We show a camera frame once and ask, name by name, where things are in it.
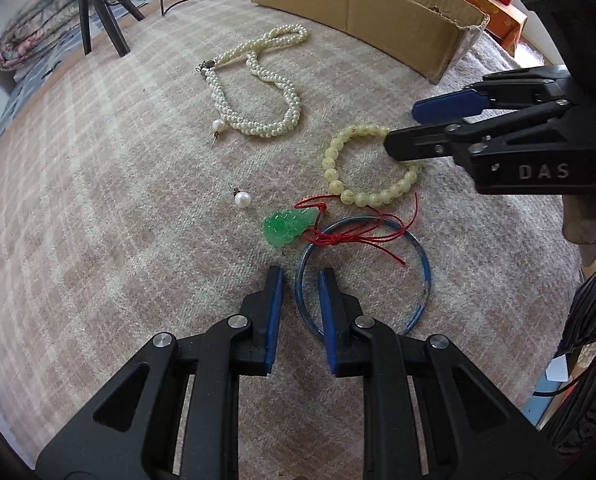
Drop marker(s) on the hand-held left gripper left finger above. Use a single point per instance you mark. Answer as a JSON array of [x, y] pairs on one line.
[[275, 310]]

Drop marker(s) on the folded floral quilt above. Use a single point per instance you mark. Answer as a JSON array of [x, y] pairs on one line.
[[33, 35]]

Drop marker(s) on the black tripod stand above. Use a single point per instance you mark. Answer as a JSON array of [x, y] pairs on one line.
[[85, 10]]

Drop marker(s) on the white pearl earring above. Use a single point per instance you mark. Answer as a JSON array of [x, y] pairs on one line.
[[219, 126], [241, 198]]

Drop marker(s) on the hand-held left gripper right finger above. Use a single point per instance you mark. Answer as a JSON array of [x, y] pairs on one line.
[[328, 320]]

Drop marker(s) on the cardboard box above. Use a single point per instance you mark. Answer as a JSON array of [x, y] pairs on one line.
[[378, 10]]

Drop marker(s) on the dark pleated cloth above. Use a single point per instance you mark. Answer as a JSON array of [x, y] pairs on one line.
[[588, 320]]

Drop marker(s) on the orange cloth covered table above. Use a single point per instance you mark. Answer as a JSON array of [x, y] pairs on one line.
[[508, 25]]

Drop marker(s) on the blue bangle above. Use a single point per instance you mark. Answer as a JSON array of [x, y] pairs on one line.
[[420, 249]]

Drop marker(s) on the person's right hand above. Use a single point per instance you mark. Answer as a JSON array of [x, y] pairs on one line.
[[583, 220]]

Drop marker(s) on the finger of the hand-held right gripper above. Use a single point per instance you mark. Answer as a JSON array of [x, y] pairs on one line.
[[413, 142], [448, 105]]

